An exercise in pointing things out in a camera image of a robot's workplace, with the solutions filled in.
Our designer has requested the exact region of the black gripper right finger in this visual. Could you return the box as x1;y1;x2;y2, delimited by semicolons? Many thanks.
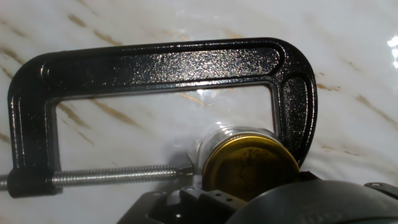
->
298;170;398;200

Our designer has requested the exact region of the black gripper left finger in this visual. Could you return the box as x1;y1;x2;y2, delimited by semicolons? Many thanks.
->
116;185;248;224

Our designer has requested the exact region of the gold metal jar lid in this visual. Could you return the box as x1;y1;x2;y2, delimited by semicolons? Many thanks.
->
201;133;301;202

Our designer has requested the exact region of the clear glass jar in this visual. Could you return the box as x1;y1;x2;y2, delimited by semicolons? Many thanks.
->
187;123;283;187

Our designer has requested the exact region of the marble pattern board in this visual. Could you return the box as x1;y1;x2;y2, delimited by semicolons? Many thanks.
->
0;0;398;224

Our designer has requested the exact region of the black metal C-clamp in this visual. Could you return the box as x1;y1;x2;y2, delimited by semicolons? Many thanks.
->
0;37;318;199

